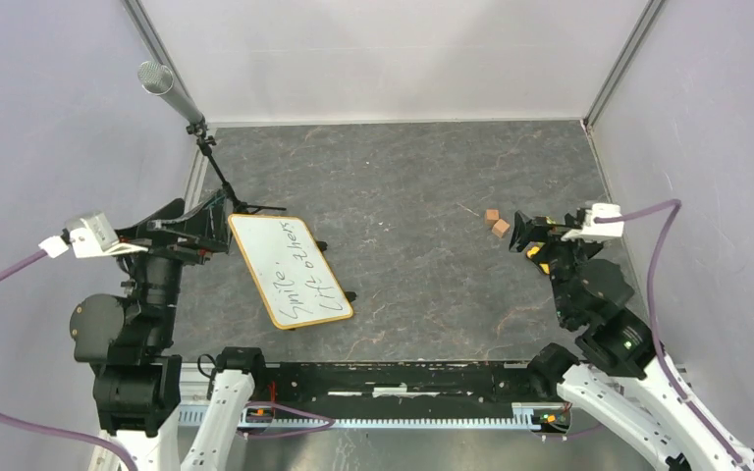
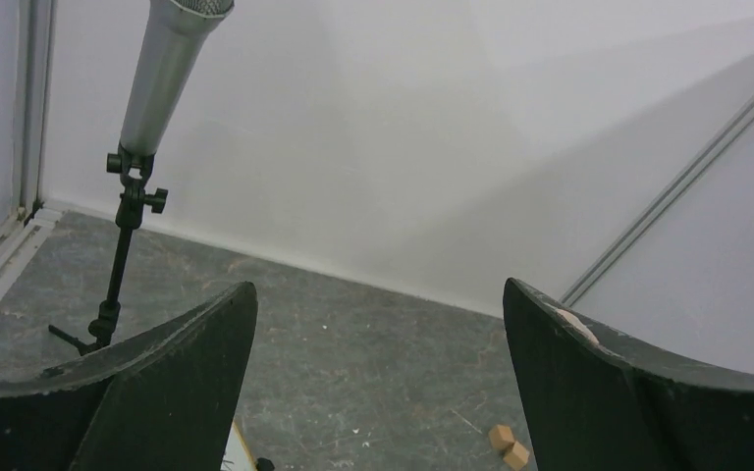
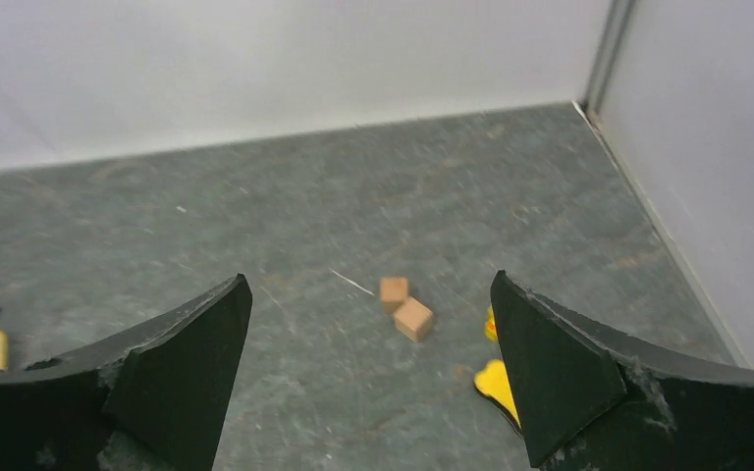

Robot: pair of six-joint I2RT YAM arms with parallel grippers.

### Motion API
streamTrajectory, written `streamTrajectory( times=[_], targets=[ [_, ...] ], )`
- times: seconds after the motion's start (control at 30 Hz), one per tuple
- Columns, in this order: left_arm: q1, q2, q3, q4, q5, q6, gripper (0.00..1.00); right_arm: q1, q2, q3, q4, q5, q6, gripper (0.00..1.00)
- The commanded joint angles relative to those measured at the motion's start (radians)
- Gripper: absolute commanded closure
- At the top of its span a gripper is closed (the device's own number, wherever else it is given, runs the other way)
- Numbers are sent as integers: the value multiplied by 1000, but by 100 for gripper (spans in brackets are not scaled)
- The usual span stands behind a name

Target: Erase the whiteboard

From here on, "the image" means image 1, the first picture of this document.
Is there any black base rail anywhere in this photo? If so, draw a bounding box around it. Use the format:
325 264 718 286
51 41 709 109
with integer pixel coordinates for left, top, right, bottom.
251 360 565 422

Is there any upper wooden cube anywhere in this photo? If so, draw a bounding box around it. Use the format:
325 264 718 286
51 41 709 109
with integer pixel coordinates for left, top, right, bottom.
484 208 501 227

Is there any silver microphone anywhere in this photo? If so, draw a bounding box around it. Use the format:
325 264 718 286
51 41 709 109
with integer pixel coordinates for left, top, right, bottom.
137 61 205 125

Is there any purple cable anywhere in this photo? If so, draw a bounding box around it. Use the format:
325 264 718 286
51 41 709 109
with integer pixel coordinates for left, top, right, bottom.
594 199 746 466
0 249 138 471

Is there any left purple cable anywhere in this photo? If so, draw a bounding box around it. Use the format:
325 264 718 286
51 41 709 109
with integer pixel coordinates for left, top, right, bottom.
0 249 138 471

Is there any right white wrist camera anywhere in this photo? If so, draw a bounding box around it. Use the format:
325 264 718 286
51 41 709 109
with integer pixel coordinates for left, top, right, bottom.
561 203 624 242

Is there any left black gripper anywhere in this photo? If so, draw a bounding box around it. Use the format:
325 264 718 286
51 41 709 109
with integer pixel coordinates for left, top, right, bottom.
110 184 230 341

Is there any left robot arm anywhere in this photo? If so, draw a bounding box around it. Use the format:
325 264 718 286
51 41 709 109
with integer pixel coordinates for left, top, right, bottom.
65 195 269 470

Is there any lower wooden cube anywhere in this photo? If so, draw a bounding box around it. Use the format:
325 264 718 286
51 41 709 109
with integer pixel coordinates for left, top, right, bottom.
491 219 511 238

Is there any black microphone tripod stand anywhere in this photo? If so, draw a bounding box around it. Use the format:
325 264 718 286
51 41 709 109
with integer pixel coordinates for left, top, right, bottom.
186 119 287 215

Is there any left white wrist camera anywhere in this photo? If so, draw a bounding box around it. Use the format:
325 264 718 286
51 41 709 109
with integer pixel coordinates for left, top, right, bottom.
38 211 148 259

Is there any wooden cube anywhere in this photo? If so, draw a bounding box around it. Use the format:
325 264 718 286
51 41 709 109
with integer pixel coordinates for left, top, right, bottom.
491 219 511 238
484 208 501 227

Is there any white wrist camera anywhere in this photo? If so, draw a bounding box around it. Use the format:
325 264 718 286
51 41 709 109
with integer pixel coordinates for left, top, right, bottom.
561 203 624 242
38 211 148 259

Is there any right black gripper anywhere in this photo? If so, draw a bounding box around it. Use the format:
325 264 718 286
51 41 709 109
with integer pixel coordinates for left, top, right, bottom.
506 209 599 321

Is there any yellow bone shaped eraser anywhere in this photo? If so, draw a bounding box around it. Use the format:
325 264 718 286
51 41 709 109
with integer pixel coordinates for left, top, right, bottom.
525 242 550 276

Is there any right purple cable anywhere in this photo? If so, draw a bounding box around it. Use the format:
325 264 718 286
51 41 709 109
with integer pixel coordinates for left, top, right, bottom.
594 199 746 466

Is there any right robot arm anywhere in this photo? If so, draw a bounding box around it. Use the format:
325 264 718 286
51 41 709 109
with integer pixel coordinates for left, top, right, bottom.
509 204 754 470

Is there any yellow framed whiteboard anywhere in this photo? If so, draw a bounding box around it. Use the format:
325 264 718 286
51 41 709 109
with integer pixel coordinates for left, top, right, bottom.
228 214 354 330

